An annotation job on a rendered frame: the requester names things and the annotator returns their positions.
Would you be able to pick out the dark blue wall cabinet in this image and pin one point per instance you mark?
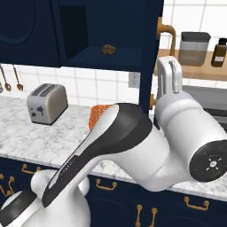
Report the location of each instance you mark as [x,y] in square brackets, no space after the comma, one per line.
[118,23]

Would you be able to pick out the dark blue drawer front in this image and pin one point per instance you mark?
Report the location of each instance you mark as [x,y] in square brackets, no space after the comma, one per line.
[14,167]
[215,211]
[130,189]

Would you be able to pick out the grey metal sink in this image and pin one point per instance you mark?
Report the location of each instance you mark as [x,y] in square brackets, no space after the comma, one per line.
[207,99]

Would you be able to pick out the brown bread roll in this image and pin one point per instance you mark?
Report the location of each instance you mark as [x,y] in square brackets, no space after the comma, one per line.
[108,49]

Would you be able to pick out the grey toaster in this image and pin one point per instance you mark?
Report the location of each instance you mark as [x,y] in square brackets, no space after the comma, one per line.
[45,103]

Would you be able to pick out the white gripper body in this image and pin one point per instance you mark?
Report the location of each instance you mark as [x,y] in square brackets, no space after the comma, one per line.
[165,76]

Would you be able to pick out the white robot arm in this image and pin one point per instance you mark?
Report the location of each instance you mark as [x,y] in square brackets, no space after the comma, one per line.
[136,147]

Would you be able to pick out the dark blue open cabinet door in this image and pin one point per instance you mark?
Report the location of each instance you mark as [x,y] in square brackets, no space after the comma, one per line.
[150,44]

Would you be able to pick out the brown bottle with label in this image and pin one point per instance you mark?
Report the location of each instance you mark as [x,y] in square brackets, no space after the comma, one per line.
[219,53]

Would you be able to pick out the wooden wall shelf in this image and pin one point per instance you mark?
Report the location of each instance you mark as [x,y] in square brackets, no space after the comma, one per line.
[201,71]

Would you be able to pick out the orange woven basket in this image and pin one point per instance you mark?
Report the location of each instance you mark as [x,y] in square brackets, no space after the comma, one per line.
[97,113]

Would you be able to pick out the white wall socket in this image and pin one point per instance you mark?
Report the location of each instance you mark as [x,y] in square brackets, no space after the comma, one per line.
[134,80]

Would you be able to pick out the dark blue closed cabinet door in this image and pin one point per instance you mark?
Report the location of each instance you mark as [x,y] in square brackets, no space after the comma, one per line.
[26,29]

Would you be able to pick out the hanging brown spoon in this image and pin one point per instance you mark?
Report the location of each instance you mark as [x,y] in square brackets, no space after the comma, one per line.
[17,78]
[6,79]

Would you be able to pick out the glass jar with black lid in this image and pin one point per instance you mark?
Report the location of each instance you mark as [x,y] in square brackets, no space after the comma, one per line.
[193,48]

